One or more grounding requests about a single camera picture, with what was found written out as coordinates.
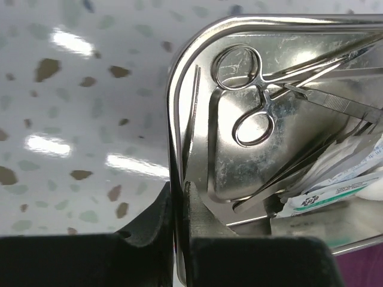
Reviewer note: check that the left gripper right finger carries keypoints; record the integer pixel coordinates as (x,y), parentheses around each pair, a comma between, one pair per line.
(214,255)

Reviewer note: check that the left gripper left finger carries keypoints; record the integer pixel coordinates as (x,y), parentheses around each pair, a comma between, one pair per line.
(139,254)

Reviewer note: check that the silver straight tweezers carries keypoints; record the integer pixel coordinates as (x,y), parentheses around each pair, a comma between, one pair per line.
(368,139)

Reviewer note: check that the green white packet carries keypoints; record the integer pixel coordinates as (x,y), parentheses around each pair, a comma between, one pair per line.
(328,195)

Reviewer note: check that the purple cloth mat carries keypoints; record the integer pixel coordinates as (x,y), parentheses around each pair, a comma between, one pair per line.
(360,267)

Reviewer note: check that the white gauze pad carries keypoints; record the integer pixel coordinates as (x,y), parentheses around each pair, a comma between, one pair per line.
(372,192)
(327,159)

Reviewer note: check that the stainless steel tray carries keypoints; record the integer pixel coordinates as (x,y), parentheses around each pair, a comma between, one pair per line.
(233,127)

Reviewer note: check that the white blue sterile pouch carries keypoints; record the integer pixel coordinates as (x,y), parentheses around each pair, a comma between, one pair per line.
(356,165)

